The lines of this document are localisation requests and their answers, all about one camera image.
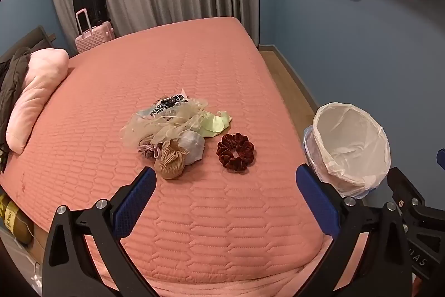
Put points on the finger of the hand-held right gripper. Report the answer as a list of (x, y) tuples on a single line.
[(406, 189), (442, 159)]

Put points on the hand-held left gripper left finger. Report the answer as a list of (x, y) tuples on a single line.
[(135, 199)]

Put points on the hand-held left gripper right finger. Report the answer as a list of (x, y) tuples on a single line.
[(318, 203)]

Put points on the tan pleated scrunchie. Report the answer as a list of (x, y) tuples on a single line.
[(170, 161)]

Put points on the lilac scrunchie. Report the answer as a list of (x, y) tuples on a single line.
[(147, 149)]

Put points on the bin with white plastic liner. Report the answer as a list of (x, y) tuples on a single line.
[(351, 144)]

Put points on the pale grey satin scrunchie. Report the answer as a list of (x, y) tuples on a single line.
[(193, 147)]

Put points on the pale blue cloth piece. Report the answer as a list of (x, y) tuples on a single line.
[(142, 113)]

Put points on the dark red velvet scrunchie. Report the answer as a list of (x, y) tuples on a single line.
[(226, 152)]

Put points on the light green cloth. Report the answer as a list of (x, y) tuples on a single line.
[(217, 124)]

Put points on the pink quilted bed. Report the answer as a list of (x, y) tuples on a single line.
[(208, 213)]

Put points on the cardboard box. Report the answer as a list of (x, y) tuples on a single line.
[(36, 244)]

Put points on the pink fleece blanket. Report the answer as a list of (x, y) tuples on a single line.
[(243, 290)]

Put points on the yellow bottle under bed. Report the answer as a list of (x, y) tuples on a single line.
[(14, 220)]

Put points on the pink pillow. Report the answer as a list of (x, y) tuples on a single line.
[(31, 98)]

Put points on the pink suitcase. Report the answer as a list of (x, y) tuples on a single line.
[(95, 37)]

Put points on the dark jacket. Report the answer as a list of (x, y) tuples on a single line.
[(10, 81)]

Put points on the dark headboard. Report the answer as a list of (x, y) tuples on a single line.
[(36, 36)]

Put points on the black suitcase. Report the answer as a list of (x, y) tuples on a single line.
[(90, 1)]

